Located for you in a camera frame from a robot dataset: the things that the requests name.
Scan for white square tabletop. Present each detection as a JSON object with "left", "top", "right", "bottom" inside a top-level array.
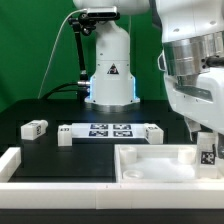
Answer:
[{"left": 114, "top": 144, "right": 224, "bottom": 183}]

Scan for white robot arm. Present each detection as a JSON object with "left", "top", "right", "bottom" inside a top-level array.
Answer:
[{"left": 73, "top": 0, "right": 224, "bottom": 159}]

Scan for white U-shaped fence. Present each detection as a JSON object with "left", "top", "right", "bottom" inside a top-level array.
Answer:
[{"left": 0, "top": 147, "right": 224, "bottom": 209}]

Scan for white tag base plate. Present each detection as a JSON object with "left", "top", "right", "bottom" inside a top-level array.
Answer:
[{"left": 71, "top": 123, "right": 145, "bottom": 138}]

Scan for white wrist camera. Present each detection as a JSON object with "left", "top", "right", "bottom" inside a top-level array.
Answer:
[{"left": 157, "top": 52, "right": 166, "bottom": 71}]

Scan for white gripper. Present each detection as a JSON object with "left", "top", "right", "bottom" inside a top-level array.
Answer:
[{"left": 164, "top": 69, "right": 224, "bottom": 159}]

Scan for white camera cable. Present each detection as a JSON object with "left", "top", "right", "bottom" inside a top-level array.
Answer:
[{"left": 37, "top": 9, "right": 88, "bottom": 100}]

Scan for black cable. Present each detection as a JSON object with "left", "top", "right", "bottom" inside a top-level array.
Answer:
[{"left": 41, "top": 81, "right": 81, "bottom": 100}]

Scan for black camera stand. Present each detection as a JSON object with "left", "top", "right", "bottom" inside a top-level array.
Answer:
[{"left": 67, "top": 13, "right": 98, "bottom": 101}]

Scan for grey camera on stand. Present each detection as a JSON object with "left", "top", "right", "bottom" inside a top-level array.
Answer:
[{"left": 86, "top": 6, "right": 118, "bottom": 19}]

